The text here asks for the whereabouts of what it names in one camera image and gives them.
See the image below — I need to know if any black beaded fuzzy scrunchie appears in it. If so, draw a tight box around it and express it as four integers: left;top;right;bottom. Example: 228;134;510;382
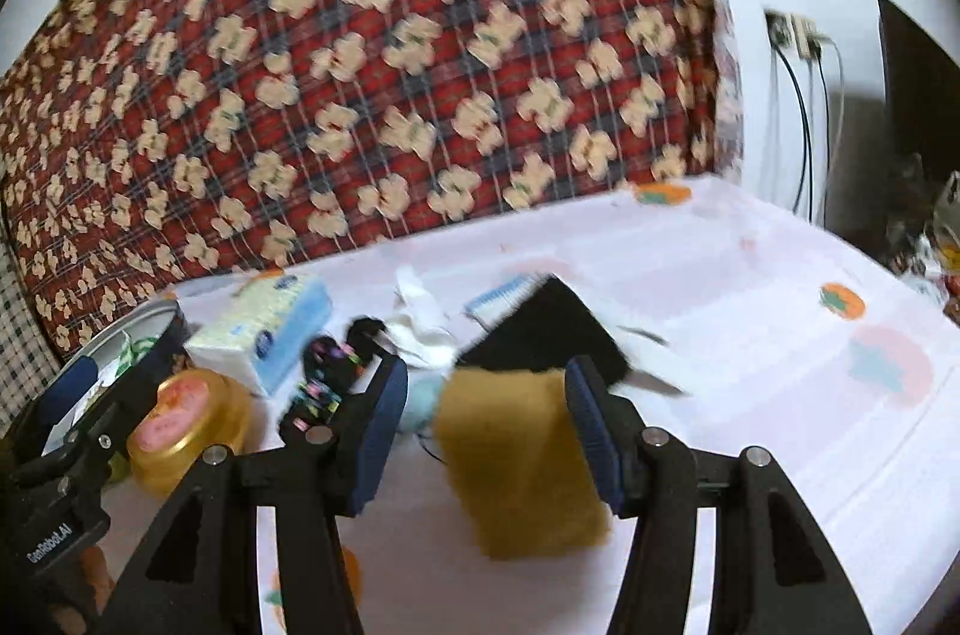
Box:
278;316;386;443

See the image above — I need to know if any yellow sponge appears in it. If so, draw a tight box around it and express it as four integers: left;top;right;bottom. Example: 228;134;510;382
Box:
433;369;608;560

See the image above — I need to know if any white knitted cloth blue edge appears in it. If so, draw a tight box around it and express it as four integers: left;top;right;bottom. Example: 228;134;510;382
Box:
386;266;695;394

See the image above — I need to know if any black cloth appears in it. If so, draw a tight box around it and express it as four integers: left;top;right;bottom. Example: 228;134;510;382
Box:
455;275;630;387

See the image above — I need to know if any checked hanging cloth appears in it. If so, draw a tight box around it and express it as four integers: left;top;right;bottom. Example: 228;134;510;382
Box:
0;242;60;432

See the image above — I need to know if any round metal tin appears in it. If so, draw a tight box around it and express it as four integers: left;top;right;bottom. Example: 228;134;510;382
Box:
8;298;190;461

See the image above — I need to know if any white fruit print tablecloth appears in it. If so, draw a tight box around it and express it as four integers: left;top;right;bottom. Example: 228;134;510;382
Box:
96;175;960;635

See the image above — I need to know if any yellow blue tissue pack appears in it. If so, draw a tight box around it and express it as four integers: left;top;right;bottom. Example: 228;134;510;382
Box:
184;272;334;396

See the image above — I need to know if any plastic bags pile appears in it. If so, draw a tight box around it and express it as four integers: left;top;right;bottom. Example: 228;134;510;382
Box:
885;154;958;325

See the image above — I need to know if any red plaid bear blanket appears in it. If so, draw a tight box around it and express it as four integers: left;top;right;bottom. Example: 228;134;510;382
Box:
2;0;719;357

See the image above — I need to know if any black television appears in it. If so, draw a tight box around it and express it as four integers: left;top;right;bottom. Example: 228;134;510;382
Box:
877;0;960;181

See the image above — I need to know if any black power cable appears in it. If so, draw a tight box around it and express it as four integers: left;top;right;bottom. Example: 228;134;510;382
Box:
774;41;817;221

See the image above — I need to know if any white charger cable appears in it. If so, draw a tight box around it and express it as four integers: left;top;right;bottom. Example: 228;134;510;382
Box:
812;33;847;229

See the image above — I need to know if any wall power socket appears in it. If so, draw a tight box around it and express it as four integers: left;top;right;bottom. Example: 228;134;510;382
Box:
765;9;823;61

